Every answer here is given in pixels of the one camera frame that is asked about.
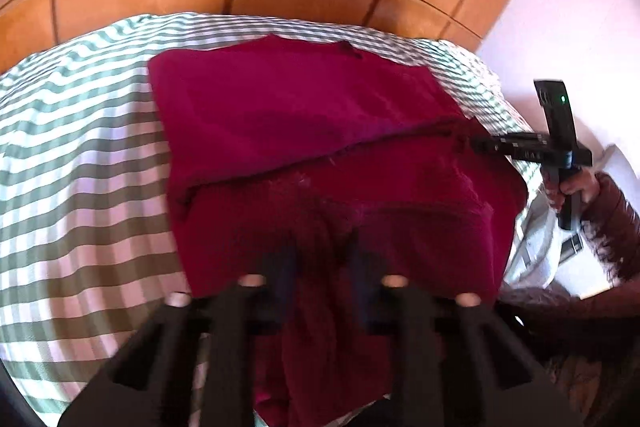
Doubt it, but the floral pink bedsheet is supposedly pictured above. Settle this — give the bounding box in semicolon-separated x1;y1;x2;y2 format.
501;191;618;298

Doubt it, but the person's right hand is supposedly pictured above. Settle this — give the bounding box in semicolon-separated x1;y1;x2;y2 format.
541;169;600;211

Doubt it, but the person's dark red sleeve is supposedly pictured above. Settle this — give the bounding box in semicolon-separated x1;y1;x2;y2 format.
499;171;640;338

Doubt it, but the dark red knit sweater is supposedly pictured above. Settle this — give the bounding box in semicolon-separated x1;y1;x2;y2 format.
148;35;528;426

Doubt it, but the green white checkered bedspread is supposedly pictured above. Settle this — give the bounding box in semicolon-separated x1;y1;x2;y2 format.
1;12;527;426

